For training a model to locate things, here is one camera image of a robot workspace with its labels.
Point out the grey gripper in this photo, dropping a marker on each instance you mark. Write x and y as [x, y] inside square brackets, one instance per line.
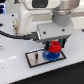
[51, 31]

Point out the blue gear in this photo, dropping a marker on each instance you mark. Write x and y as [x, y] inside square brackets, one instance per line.
[50, 56]

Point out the red gear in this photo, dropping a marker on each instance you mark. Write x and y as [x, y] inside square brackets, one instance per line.
[55, 47]

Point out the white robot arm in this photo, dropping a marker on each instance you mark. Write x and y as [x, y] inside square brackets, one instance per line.
[47, 20]

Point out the left metal peg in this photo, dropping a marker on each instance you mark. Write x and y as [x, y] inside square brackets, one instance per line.
[36, 55]

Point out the black-framed peg base plate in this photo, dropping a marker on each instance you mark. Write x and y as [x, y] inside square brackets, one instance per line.
[40, 57]

